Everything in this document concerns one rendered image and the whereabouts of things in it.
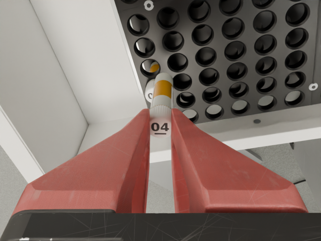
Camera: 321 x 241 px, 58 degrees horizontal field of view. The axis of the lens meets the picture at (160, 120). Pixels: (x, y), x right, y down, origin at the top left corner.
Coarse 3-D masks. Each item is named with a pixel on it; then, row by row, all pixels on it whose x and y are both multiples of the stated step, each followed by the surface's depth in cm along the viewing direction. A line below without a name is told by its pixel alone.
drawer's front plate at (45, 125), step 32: (0, 0) 19; (0, 32) 19; (32, 32) 22; (0, 64) 18; (32, 64) 22; (0, 96) 18; (32, 96) 21; (64, 96) 26; (0, 128) 18; (32, 128) 20; (64, 128) 25; (32, 160) 20; (64, 160) 24
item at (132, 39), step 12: (120, 0) 16; (132, 0) 17; (144, 0) 16; (132, 12) 17; (144, 12) 17; (132, 36) 17; (144, 36) 17; (156, 36) 17; (132, 48) 18; (156, 48) 18; (144, 60) 18; (156, 60) 18; (144, 72) 19; (156, 72) 19; (144, 84) 19; (144, 96) 20
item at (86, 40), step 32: (32, 0) 23; (64, 0) 23; (96, 0) 22; (64, 32) 24; (96, 32) 24; (64, 64) 26; (96, 64) 26; (128, 64) 26; (96, 96) 28; (128, 96) 27; (288, 96) 26; (96, 128) 29; (224, 128) 24; (256, 128) 23; (288, 128) 22; (320, 128) 22; (160, 160) 24
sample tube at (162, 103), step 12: (156, 84) 15; (168, 84) 15; (156, 96) 14; (168, 96) 14; (156, 108) 13; (168, 108) 13; (156, 120) 13; (168, 120) 13; (156, 132) 13; (168, 132) 13
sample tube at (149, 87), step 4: (152, 64) 21; (156, 64) 21; (152, 68) 21; (156, 68) 20; (152, 80) 19; (148, 84) 19; (152, 84) 18; (148, 88) 18; (152, 88) 18; (148, 92) 18; (148, 96) 18; (148, 100) 19
